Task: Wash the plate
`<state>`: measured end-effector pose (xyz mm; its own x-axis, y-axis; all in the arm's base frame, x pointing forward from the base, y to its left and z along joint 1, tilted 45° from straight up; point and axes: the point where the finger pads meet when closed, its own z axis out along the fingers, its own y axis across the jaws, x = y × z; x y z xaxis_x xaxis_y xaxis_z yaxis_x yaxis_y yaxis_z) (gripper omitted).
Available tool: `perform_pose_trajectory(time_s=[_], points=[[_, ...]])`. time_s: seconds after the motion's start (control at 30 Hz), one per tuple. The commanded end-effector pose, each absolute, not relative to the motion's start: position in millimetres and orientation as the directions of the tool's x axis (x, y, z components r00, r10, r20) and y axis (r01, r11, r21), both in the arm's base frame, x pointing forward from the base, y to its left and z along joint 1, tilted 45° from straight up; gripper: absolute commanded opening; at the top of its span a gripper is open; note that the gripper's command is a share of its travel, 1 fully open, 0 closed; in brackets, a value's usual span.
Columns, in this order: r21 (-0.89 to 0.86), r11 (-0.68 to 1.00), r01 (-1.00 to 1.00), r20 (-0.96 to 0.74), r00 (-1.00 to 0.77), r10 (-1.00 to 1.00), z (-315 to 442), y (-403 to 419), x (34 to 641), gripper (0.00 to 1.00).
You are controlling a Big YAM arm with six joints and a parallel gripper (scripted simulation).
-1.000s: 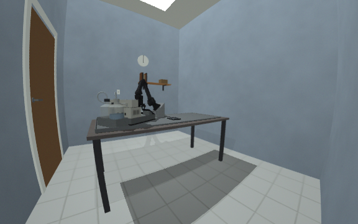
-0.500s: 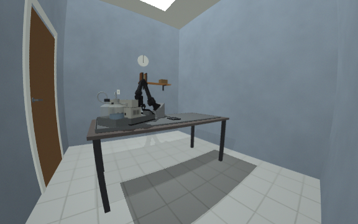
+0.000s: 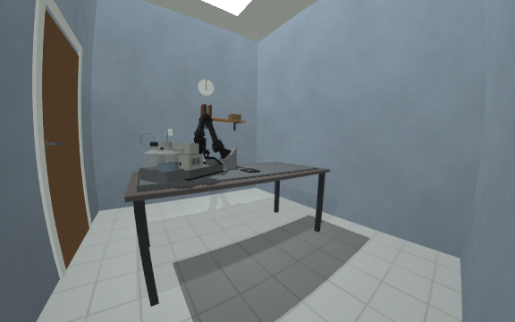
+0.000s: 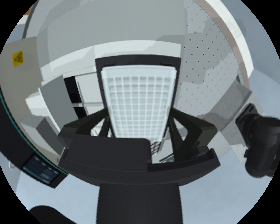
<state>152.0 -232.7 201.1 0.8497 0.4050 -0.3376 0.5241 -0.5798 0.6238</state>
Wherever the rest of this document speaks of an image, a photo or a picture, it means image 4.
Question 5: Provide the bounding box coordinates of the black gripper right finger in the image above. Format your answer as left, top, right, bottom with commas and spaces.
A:
167, 107, 218, 161

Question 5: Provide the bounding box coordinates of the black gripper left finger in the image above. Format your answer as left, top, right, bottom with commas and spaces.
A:
61, 107, 111, 137

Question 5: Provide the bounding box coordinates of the white multi-well plate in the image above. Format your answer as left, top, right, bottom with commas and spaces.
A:
101, 65, 177, 142

